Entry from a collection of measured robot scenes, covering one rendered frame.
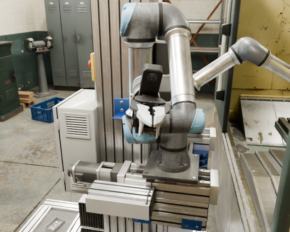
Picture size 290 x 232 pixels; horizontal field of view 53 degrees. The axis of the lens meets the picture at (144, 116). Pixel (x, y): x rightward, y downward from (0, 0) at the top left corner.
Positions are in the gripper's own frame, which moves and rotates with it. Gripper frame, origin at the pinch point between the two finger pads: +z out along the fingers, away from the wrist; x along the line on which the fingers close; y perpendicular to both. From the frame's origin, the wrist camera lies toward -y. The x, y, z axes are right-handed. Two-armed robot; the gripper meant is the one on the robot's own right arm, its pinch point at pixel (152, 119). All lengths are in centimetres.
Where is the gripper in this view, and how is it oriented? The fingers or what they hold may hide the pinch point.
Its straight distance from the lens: 57.8
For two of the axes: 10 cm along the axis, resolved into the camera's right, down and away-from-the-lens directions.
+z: 0.5, 3.5, -9.4
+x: -9.9, -1.1, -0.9
